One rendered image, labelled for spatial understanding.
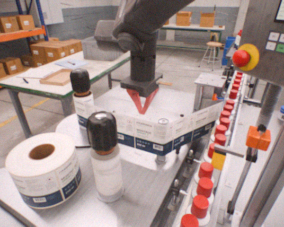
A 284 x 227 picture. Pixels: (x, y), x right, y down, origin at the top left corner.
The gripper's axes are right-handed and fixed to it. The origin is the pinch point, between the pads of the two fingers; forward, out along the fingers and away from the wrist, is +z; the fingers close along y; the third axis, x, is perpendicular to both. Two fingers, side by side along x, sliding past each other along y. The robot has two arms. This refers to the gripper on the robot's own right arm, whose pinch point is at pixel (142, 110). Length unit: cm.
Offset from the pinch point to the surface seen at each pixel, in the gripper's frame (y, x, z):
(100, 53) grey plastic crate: -144, -126, 32
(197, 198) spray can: 11.0, 18.5, 10.1
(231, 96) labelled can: -49, 20, 12
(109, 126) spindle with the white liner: 6.2, -6.0, 2.9
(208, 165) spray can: 0.7, 18.6, 10.1
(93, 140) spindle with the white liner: 9.4, -9.2, 6.4
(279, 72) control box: -6.3, 27.0, -13.1
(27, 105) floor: -117, -259, 123
